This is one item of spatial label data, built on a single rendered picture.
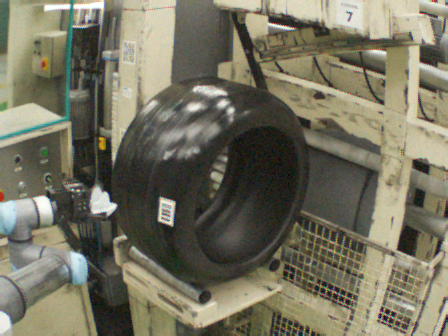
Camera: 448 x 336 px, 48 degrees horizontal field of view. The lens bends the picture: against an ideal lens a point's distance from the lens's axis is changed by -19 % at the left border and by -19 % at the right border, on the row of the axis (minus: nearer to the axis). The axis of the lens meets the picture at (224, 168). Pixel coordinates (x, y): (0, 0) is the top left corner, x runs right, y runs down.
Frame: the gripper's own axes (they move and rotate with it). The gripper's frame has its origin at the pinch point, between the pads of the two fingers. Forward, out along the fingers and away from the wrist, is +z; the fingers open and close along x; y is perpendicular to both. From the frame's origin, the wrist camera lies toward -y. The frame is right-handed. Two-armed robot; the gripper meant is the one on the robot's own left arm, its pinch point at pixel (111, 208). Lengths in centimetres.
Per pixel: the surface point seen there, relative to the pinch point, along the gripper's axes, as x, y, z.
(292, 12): -8, 52, 48
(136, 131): 8.6, 15.8, 12.5
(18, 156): 56, -2, -5
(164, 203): -9.0, 3.4, 9.4
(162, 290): 4.3, -31.4, 21.8
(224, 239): 9, -22, 50
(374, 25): -35, 54, 50
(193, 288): -6.4, -25.6, 24.0
